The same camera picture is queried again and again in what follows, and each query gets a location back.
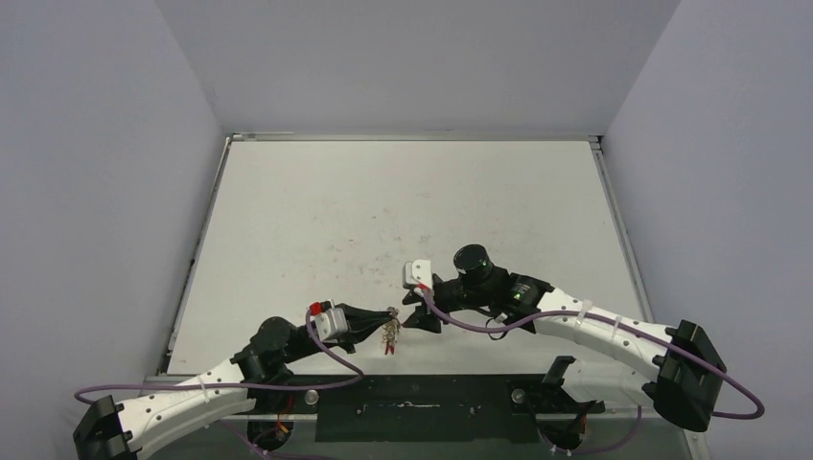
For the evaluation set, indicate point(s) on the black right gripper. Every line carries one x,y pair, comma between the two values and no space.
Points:
432,305

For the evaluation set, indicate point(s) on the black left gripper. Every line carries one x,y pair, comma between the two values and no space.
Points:
360,322

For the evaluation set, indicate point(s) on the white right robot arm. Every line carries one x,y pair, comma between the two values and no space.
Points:
674,370

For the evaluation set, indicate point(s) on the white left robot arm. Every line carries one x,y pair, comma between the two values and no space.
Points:
138,428

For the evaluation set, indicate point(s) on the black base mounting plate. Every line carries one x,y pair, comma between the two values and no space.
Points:
430,408

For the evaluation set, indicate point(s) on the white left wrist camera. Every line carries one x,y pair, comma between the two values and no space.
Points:
330,321

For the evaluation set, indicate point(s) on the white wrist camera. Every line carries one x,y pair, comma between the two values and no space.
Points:
417,274
330,321

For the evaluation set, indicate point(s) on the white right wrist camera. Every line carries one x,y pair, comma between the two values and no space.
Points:
417,274

